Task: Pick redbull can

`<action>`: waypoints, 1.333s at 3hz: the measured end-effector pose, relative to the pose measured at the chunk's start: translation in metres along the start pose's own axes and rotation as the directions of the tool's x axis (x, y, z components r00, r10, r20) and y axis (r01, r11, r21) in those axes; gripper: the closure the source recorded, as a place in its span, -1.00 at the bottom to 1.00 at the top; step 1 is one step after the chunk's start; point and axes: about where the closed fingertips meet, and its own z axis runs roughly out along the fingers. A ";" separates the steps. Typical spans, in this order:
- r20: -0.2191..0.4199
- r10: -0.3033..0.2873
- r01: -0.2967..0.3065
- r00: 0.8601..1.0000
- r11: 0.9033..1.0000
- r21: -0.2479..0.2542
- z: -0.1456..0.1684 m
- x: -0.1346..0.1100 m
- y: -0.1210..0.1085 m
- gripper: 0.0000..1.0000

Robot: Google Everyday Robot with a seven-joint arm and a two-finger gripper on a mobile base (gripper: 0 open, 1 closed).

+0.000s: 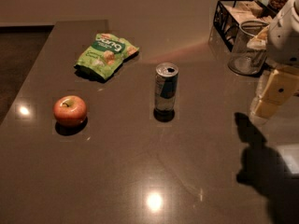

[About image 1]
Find brown packets in basket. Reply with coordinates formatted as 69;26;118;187
224;1;272;23

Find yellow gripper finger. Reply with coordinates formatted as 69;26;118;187
257;66;299;119
250;70;274;116

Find clear glass jar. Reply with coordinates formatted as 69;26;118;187
228;20;267;76

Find silver blue redbull can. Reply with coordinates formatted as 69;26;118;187
154;63;178;113

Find black wire basket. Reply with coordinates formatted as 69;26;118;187
213;0;277;50

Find red apple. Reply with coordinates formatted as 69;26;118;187
53;95;87;128

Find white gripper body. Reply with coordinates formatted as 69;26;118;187
266;0;299;67

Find green snack chip bag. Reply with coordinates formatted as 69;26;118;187
75;34;139;80

